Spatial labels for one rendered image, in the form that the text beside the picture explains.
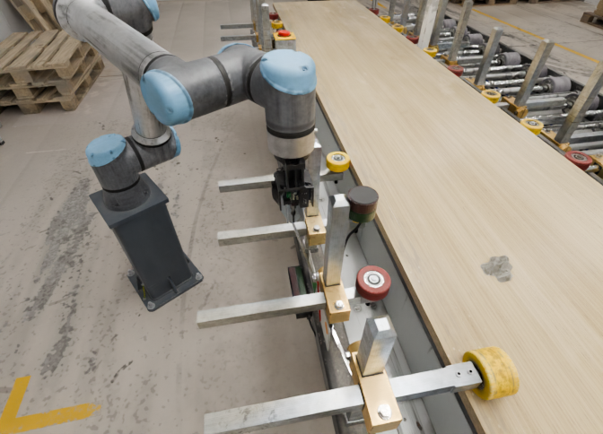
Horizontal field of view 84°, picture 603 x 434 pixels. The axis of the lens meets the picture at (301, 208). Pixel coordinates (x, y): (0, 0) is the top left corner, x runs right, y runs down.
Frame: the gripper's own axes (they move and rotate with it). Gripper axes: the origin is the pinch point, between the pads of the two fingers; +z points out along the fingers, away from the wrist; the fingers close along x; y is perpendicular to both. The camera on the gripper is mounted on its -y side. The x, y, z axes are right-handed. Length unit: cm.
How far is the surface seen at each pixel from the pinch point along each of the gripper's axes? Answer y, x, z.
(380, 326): 35.8, 7.6, -9.9
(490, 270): 16.7, 44.9, 10.1
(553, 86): -93, 155, 17
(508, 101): -74, 114, 14
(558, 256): 15, 65, 11
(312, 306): 15.4, 2.0, 15.4
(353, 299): 15.4, 11.9, 15.5
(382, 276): 13.7, 19.1, 10.3
